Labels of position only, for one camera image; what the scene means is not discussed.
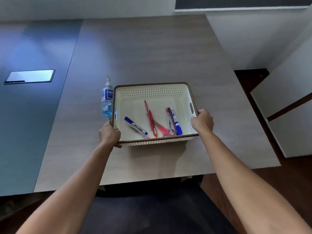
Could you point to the clear pen with red tip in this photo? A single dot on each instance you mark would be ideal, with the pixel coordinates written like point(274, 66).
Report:
point(139, 132)

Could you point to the blue hand sanitizer pump bottle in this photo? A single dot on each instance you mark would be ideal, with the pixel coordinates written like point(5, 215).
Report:
point(107, 101)

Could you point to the person's left hand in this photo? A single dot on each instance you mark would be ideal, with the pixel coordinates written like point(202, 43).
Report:
point(108, 135)

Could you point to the person's left forearm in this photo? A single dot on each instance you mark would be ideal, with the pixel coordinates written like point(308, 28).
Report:
point(70, 192)

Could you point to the person's right forearm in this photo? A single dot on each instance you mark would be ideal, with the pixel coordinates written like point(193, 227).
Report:
point(246, 185)

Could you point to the white cabinet with brown strip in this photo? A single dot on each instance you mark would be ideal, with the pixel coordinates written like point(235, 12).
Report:
point(287, 99)

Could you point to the thick red pen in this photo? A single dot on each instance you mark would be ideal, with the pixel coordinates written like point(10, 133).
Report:
point(152, 124)

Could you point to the white perforated plastic basket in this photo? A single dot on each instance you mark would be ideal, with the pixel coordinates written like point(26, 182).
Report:
point(136, 112)

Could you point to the person's dark trousers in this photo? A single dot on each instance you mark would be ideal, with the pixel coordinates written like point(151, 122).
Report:
point(156, 207)

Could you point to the blue marker with label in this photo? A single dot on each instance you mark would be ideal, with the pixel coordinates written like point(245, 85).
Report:
point(176, 123)

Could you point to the thin red pen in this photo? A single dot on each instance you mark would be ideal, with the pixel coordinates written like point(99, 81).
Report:
point(146, 108)

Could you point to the blue cap white marker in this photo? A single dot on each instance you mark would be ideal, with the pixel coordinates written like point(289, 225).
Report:
point(135, 125)

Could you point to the person's right hand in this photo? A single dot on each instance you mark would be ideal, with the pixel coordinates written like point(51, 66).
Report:
point(203, 121)

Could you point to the person's left thumb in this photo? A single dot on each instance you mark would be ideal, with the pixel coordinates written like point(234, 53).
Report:
point(117, 145)

